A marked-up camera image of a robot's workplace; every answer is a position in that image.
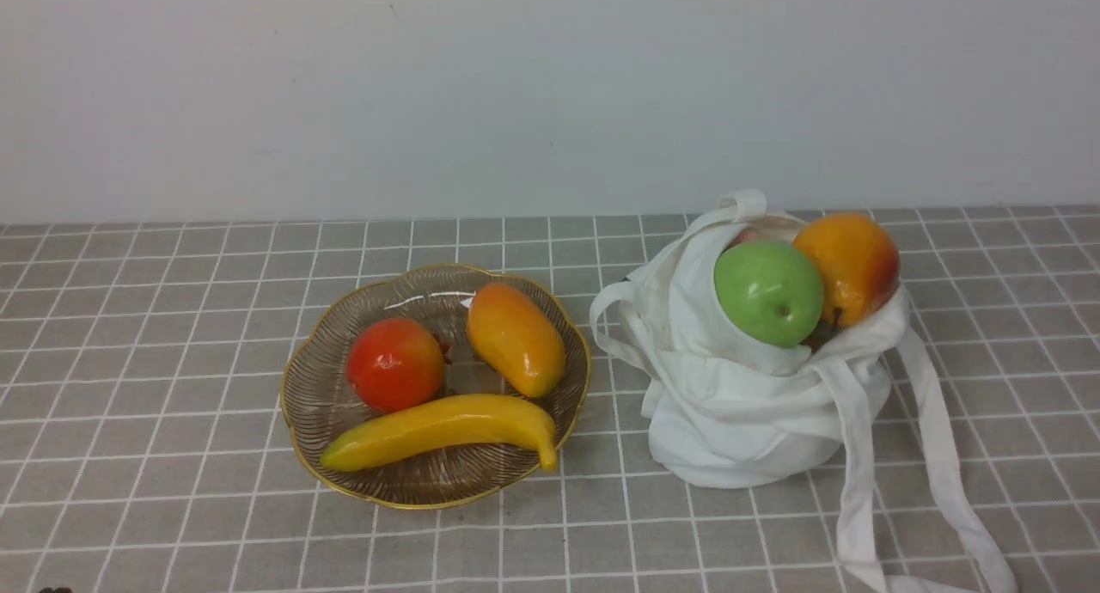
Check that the orange yellow pear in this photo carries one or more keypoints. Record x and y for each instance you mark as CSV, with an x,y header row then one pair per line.
x,y
859,264

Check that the pink fruit in bag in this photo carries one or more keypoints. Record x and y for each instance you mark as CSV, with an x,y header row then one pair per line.
x,y
745,236

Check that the white cloth bag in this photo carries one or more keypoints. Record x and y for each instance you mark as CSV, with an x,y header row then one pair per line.
x,y
727,411

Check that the orange yellow mango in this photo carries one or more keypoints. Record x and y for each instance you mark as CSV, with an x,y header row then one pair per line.
x,y
516,339

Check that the gold-rimmed glass plate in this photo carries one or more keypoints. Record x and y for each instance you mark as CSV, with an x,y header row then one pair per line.
x,y
318,404

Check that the yellow banana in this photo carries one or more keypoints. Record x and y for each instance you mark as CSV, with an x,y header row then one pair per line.
x,y
451,422

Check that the green apple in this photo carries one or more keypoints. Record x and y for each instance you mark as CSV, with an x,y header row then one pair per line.
x,y
769,290

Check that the grey checked tablecloth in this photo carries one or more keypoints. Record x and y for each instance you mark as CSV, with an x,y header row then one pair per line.
x,y
144,449

